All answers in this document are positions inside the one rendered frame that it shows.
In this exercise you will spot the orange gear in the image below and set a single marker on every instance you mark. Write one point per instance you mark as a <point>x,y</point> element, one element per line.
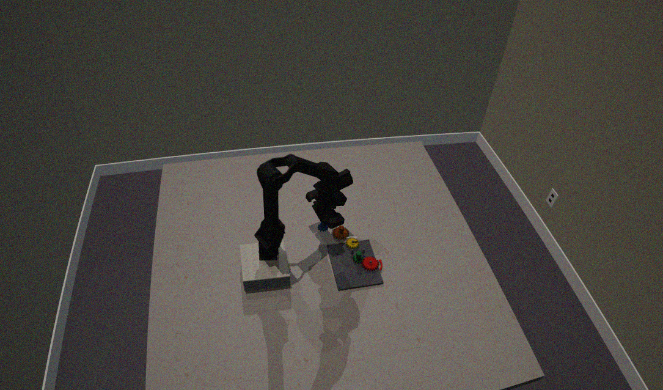
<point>340,233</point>

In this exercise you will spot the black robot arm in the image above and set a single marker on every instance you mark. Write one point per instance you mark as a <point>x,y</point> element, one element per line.
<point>271,230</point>

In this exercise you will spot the red gear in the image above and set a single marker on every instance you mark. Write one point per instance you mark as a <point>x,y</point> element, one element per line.
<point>370,266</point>

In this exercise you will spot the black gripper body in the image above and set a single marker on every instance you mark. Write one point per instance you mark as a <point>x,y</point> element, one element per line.
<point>333,219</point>

